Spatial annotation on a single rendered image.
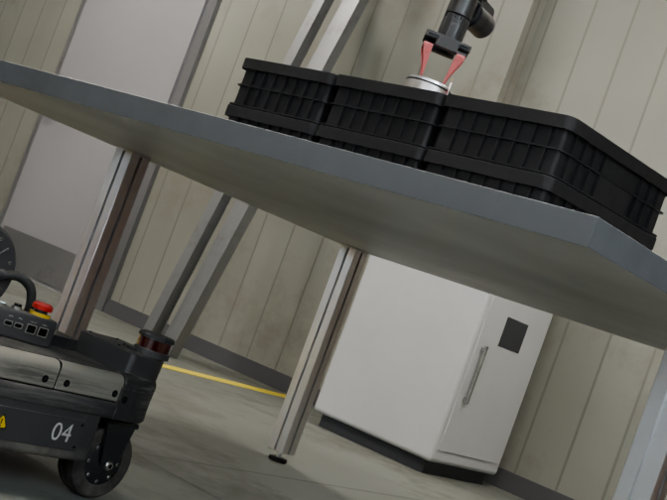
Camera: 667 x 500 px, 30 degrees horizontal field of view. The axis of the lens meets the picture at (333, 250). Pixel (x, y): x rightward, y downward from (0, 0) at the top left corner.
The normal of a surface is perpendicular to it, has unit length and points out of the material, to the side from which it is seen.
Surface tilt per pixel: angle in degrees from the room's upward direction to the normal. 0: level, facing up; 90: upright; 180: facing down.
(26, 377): 90
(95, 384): 90
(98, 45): 90
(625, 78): 90
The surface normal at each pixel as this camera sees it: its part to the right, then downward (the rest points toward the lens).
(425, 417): -0.58, -0.25
